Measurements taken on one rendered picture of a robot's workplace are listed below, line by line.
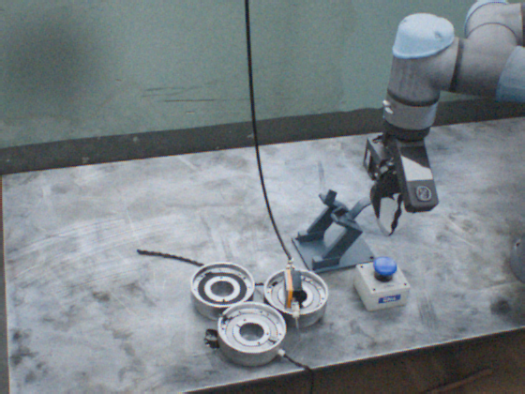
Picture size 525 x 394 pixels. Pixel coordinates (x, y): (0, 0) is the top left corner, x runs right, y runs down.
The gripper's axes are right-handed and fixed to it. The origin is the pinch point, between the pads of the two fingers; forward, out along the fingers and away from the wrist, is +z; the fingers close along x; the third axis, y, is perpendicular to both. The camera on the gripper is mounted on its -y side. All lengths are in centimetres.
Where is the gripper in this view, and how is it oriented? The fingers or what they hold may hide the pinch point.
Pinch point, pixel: (391, 232)
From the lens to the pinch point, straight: 125.9
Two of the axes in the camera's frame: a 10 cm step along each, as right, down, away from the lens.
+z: -0.6, 7.9, 6.2
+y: -2.5, -6.1, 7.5
